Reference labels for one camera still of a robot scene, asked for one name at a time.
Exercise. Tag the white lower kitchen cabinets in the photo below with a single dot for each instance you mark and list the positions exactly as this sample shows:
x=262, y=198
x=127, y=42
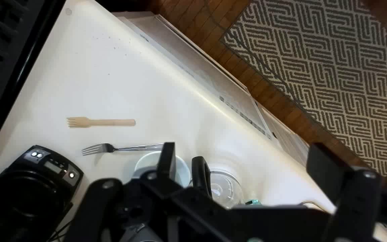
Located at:
x=211, y=76

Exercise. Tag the clear glass jar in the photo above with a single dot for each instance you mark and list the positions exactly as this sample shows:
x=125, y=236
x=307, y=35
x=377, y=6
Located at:
x=227, y=189

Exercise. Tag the black dish rack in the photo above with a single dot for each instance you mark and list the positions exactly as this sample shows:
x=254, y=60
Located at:
x=5, y=54

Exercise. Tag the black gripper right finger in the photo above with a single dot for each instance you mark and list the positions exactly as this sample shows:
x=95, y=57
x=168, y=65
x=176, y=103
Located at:
x=358, y=202

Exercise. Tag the wooden fork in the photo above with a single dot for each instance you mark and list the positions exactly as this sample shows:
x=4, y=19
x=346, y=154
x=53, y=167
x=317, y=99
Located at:
x=99, y=121

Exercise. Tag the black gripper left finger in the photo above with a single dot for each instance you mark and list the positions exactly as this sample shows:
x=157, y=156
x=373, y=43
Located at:
x=166, y=162

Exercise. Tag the black coffee maker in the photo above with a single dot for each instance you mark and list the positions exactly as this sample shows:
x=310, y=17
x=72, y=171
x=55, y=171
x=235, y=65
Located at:
x=22, y=197

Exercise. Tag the patterned grey rug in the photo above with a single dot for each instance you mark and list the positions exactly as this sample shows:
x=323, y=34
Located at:
x=336, y=68

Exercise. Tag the white bowl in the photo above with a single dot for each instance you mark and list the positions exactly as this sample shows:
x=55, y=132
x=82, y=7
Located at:
x=146, y=162

